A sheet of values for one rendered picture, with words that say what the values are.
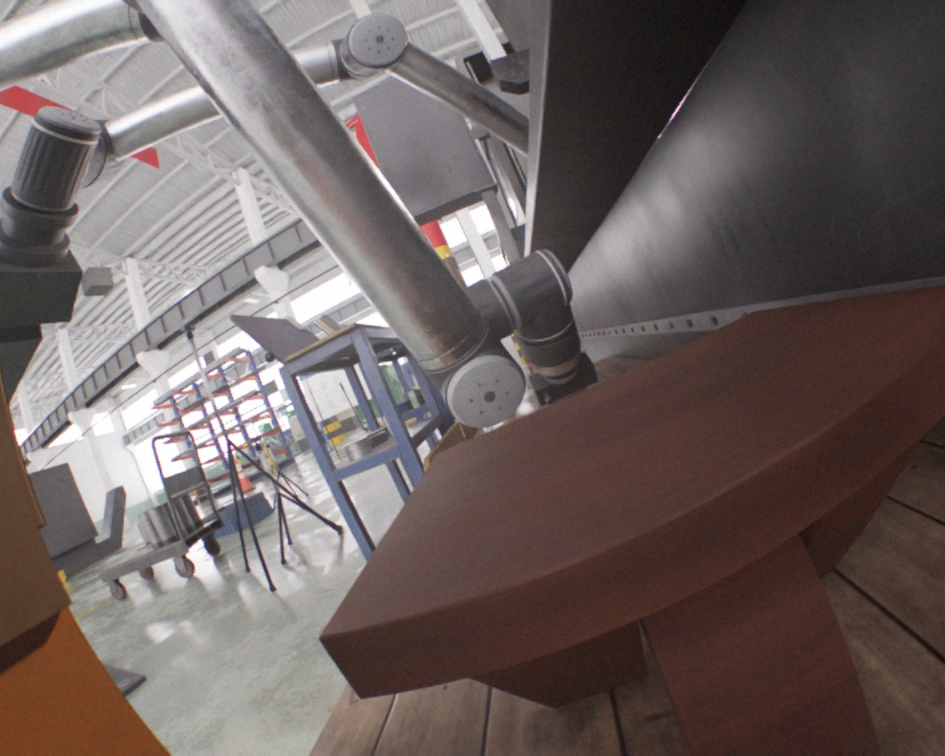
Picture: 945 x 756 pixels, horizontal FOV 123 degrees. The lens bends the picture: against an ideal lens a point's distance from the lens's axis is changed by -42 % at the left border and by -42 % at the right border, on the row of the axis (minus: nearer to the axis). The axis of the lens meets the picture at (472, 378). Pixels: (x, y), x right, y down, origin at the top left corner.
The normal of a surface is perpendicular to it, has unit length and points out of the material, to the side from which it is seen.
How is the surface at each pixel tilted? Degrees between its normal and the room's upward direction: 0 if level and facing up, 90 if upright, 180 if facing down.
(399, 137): 90
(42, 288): 150
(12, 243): 77
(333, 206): 122
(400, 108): 90
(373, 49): 127
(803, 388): 0
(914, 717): 0
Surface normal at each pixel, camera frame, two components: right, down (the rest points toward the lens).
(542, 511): -0.40, -0.92
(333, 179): 0.40, 0.36
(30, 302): 0.79, 0.61
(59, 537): 0.91, -0.39
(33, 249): 0.81, -0.48
